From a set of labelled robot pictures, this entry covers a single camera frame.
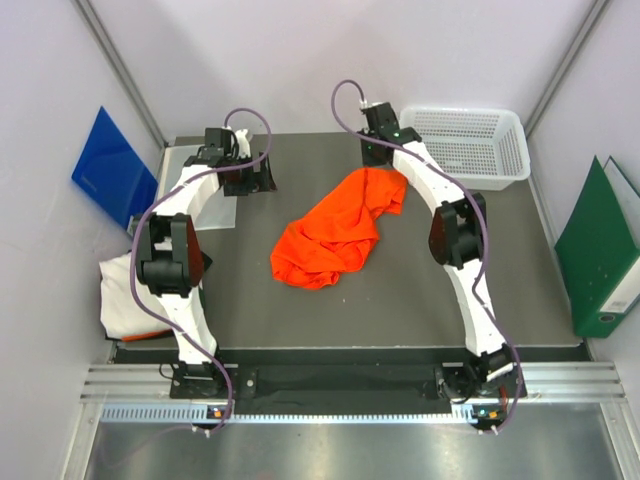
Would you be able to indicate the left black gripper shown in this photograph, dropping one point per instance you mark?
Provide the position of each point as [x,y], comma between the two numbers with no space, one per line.
[251,184]

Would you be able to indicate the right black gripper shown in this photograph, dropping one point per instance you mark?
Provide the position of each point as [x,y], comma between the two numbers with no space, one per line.
[368,160]

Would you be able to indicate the orange t-shirt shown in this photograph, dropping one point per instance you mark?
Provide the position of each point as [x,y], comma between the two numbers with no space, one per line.
[338,234]

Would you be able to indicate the white plastic basket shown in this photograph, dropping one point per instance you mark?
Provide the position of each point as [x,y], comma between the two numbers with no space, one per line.
[485,149]

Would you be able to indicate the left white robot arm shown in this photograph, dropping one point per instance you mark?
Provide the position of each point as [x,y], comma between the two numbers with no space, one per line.
[167,264]

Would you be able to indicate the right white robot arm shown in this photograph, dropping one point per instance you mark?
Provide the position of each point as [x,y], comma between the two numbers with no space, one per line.
[459,242]

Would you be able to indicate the white folded t-shirt stack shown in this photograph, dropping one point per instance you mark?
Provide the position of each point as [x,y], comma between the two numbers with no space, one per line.
[120,316]

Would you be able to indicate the translucent plastic sheet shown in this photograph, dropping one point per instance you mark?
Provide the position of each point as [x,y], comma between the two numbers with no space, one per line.
[219,212]

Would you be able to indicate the blue folder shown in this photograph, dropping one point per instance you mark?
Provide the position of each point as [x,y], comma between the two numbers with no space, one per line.
[111,173]

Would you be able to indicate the green binder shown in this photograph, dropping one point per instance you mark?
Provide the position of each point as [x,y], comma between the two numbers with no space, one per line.
[598,251]

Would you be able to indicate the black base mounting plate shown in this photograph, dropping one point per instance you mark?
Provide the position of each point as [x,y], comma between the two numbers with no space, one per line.
[253,382]

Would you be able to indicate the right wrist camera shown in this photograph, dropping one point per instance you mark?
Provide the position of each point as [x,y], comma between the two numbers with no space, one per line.
[381,117]

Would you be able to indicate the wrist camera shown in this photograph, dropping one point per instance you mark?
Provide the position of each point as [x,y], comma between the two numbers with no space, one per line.
[219,138]
[381,117]

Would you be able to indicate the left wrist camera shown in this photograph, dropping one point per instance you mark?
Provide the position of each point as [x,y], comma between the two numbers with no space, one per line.
[219,138]

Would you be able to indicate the grey slotted cable duct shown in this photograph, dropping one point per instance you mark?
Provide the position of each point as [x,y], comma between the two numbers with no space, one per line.
[211,414]

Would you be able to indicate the aluminium rail frame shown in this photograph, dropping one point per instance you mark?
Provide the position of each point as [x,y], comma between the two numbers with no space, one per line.
[567,420]

